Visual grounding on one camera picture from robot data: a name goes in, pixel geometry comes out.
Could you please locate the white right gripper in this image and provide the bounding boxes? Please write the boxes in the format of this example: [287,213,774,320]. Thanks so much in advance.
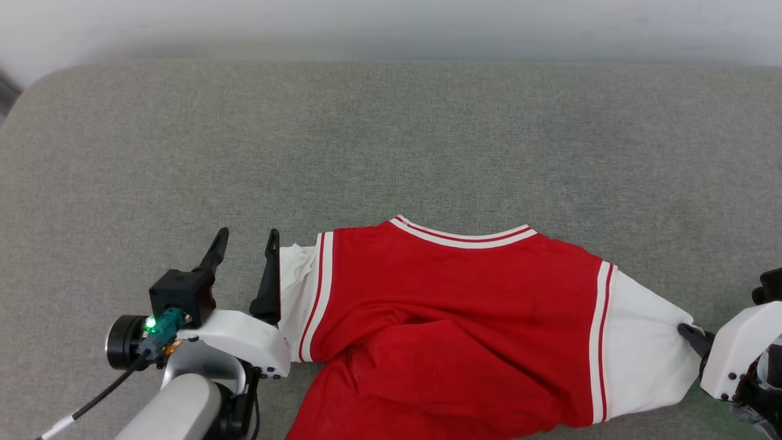
[677,301,782,402]

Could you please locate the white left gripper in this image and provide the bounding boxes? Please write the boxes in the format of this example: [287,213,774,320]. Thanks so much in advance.
[177,227,291,380]

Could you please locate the teal connector with black cable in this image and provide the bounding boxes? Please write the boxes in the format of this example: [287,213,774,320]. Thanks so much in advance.
[37,307,185,440]

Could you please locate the red white sports shirt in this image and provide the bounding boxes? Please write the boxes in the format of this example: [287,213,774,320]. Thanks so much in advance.
[278,215,703,440]

